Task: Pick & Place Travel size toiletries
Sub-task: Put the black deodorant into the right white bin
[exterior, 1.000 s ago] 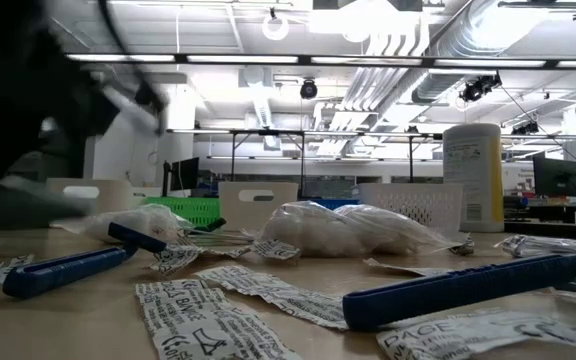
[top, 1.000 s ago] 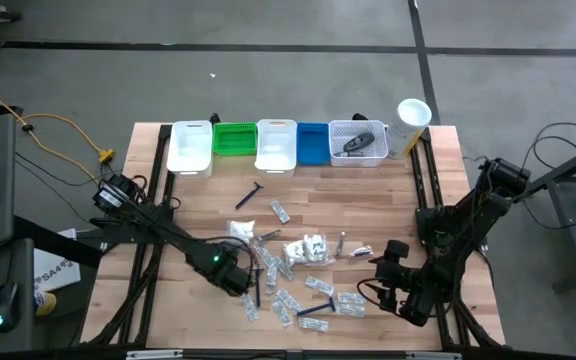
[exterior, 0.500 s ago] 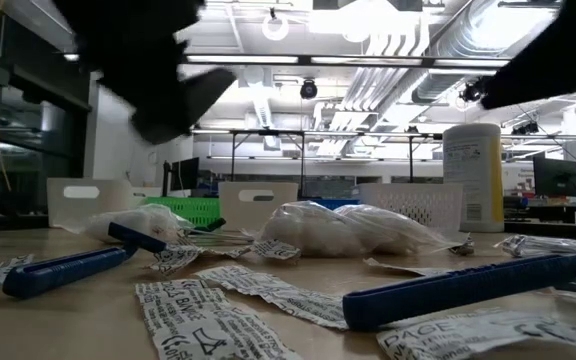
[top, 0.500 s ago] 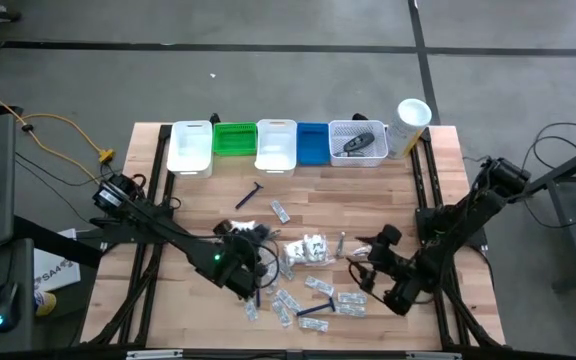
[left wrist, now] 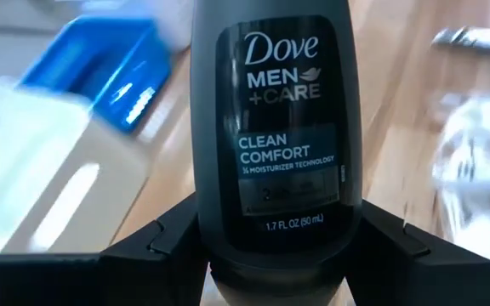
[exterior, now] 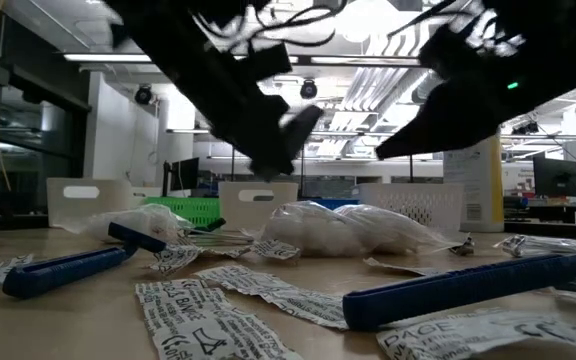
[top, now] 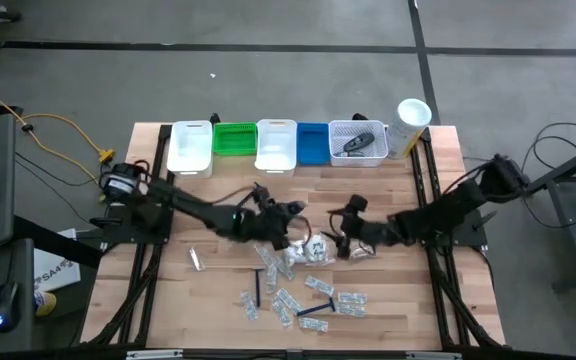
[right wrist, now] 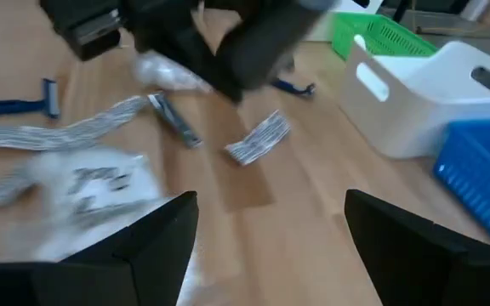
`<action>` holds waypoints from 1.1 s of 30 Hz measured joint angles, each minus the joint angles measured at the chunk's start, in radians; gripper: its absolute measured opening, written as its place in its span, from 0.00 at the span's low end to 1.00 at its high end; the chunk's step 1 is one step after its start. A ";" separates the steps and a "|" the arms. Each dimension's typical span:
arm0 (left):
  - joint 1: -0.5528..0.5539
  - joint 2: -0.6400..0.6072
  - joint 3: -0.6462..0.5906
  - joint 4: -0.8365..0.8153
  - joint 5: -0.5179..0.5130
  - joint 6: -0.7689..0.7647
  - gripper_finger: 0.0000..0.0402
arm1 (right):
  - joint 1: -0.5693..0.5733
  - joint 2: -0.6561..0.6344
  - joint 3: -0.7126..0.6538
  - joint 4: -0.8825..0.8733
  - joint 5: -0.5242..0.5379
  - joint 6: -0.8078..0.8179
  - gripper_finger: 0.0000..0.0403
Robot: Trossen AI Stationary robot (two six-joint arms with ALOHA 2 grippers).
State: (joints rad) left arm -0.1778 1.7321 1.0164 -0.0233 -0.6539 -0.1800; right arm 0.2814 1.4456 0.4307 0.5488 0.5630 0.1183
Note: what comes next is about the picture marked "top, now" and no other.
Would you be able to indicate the blue disposable razor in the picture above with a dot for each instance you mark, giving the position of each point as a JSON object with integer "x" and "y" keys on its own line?
{"x": 257, "y": 290}
{"x": 315, "y": 309}

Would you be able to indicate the white perforated plastic basket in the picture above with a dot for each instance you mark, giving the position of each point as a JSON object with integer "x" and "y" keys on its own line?
{"x": 378, "y": 157}

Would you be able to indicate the white adhesive bandage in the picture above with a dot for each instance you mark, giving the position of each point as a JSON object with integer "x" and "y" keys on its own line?
{"x": 249, "y": 306}
{"x": 286, "y": 270}
{"x": 282, "y": 315}
{"x": 350, "y": 310}
{"x": 271, "y": 279}
{"x": 319, "y": 285}
{"x": 265, "y": 256}
{"x": 353, "y": 298}
{"x": 313, "y": 325}
{"x": 288, "y": 300}

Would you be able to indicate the white printed paper sheet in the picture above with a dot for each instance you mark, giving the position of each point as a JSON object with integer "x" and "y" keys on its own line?
{"x": 55, "y": 267}

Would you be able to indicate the black diagonal desk bar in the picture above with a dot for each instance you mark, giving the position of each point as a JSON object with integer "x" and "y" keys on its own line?
{"x": 58, "y": 242}

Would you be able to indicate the white plastic bin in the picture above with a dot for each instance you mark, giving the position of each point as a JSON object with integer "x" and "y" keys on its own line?
{"x": 189, "y": 150}
{"x": 276, "y": 147}

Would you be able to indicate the black desk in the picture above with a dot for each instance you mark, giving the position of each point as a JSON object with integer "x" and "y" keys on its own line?
{"x": 25, "y": 270}

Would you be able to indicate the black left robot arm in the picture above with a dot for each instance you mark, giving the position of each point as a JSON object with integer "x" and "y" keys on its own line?
{"x": 203, "y": 210}

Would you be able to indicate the white paper cup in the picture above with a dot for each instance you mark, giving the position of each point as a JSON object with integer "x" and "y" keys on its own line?
{"x": 410, "y": 120}

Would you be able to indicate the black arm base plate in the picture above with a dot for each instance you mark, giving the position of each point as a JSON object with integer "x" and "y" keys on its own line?
{"x": 118, "y": 235}
{"x": 470, "y": 237}

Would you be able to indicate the black table clamp knob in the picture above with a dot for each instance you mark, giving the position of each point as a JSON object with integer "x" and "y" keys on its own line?
{"x": 359, "y": 117}
{"x": 214, "y": 119}

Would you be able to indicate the black computer mouse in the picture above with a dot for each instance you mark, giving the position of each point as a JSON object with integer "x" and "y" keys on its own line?
{"x": 4, "y": 305}

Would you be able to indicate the black aluminium table frame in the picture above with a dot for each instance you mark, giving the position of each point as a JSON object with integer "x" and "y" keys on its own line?
{"x": 419, "y": 165}
{"x": 162, "y": 145}

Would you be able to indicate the yellow and white object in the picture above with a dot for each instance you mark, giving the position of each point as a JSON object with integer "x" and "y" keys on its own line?
{"x": 47, "y": 305}

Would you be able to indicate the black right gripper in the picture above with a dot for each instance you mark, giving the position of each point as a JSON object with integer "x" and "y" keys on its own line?
{"x": 355, "y": 232}

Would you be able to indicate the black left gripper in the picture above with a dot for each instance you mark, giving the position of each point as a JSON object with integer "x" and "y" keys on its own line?
{"x": 280, "y": 225}

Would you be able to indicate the nail clipper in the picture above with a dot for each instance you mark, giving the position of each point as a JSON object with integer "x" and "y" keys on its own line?
{"x": 364, "y": 253}

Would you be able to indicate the blue plastic basket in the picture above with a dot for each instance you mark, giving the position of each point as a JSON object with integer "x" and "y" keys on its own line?
{"x": 314, "y": 145}

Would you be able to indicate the black desk frame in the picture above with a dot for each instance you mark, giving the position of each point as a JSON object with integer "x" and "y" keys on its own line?
{"x": 568, "y": 169}

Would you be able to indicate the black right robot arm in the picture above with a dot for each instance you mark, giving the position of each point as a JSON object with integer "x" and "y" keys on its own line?
{"x": 443, "y": 215}

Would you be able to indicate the clear vanity pack bag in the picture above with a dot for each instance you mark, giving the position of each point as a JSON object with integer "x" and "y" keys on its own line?
{"x": 318, "y": 250}
{"x": 295, "y": 255}

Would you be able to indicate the green plastic basket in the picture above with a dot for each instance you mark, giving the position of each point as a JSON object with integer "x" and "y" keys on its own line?
{"x": 235, "y": 140}

